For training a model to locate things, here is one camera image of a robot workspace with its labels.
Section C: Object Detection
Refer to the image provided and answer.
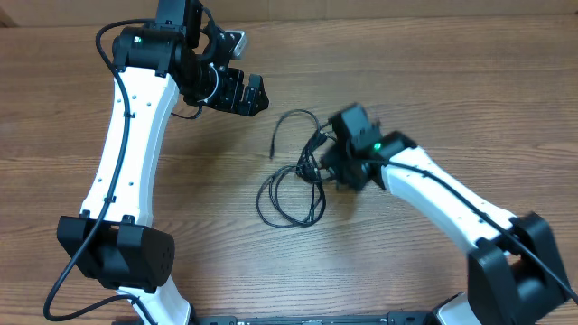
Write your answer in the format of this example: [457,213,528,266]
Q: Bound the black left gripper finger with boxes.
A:
[238,100,266,116]
[243,74,269,108]

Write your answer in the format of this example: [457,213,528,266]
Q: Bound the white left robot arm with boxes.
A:
[57,1,269,324]

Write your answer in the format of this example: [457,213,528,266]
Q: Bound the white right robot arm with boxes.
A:
[322,104,577,325]

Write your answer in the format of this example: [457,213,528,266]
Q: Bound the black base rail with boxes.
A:
[193,292,471,325]

